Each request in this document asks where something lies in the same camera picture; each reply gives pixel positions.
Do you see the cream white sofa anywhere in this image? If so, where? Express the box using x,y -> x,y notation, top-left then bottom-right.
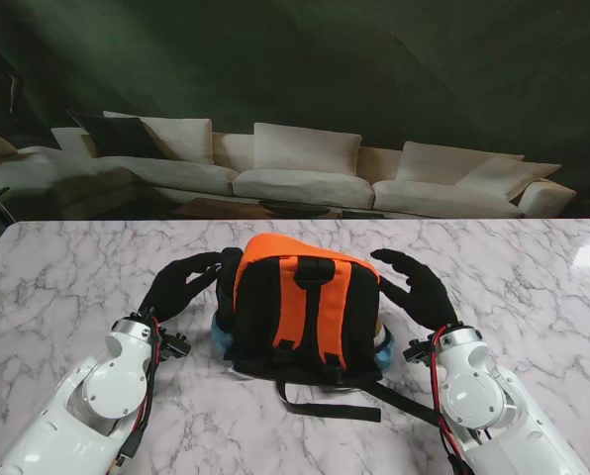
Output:
0,110 -> 578,220

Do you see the dark brown sofa cushion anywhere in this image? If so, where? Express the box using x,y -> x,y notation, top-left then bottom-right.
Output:
69,112 -> 167,160

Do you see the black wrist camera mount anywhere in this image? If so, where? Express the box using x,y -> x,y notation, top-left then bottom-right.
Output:
402,337 -> 433,368
157,326 -> 193,363

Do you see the cream white back pillow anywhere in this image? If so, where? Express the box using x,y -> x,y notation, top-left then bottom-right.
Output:
137,117 -> 213,166
395,141 -> 527,187
251,122 -> 363,177

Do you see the red and black arm cable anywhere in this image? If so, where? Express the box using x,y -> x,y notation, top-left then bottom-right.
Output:
425,326 -> 468,475
109,316 -> 166,470

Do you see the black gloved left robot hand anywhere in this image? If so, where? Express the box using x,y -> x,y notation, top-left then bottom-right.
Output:
140,250 -> 225,324

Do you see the dark low coffee table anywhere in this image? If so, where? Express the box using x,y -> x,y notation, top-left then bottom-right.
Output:
257,198 -> 339,220

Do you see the orange and blue backpack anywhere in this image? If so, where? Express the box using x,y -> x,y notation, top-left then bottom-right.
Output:
210,234 -> 443,428

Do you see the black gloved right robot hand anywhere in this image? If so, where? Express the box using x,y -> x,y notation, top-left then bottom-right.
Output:
369,248 -> 459,333

